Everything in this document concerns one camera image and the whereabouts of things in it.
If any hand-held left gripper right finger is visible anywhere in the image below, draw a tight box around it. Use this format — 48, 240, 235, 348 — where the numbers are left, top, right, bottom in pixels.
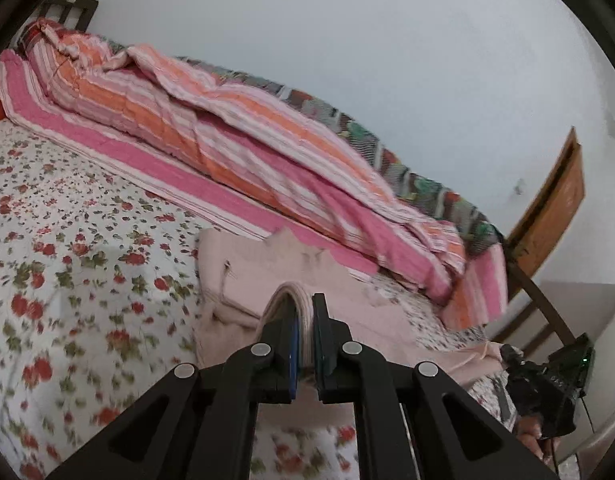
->
311, 292, 561, 480

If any dark floral patchwork quilt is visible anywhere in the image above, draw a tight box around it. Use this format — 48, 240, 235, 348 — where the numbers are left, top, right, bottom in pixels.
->
177, 55, 505, 261

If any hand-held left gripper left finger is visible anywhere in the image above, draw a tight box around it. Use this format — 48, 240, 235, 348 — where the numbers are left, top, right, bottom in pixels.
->
46, 300, 300, 480

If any dark wooden footboard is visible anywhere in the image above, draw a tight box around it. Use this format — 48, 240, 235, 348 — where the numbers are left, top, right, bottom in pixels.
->
505, 245, 579, 347

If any pink knitted sweater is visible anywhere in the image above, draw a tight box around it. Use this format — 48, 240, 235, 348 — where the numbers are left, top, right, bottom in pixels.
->
194, 226, 511, 433

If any floral rose bed sheet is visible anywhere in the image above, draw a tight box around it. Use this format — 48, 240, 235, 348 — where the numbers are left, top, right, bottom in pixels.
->
0, 120, 518, 480

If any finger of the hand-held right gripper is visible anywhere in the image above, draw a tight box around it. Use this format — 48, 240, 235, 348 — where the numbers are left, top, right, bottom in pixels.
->
500, 344, 525, 368

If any dark wooden headboard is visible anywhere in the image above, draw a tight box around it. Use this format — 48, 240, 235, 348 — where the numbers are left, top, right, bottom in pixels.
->
17, 0, 99, 56

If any pink orange striped quilt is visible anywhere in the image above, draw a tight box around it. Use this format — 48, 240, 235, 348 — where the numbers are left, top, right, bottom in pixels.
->
0, 17, 511, 333

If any person's right hand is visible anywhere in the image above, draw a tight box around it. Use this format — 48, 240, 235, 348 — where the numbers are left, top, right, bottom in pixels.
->
517, 417, 558, 461

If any beige plastic chair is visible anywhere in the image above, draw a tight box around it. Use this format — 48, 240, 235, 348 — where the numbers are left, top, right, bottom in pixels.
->
552, 405, 615, 468

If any brown wooden door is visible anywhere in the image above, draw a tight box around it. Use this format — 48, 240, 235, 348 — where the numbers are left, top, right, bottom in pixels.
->
507, 127, 585, 276

